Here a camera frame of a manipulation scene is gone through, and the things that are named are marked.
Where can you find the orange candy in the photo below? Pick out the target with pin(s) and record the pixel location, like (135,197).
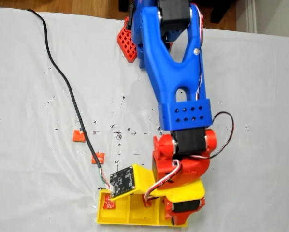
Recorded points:
(77,136)
(108,204)
(102,158)

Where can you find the camera board on yellow mount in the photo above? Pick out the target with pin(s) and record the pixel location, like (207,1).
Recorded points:
(121,181)

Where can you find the yellow three-compartment box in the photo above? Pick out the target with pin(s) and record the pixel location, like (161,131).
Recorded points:
(139,215)

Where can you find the red perforated base plate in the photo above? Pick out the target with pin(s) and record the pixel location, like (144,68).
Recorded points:
(127,46)

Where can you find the white table cover sheet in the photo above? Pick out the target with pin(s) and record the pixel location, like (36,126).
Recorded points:
(38,96)

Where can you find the black table clamp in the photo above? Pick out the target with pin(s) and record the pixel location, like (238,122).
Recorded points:
(128,24)

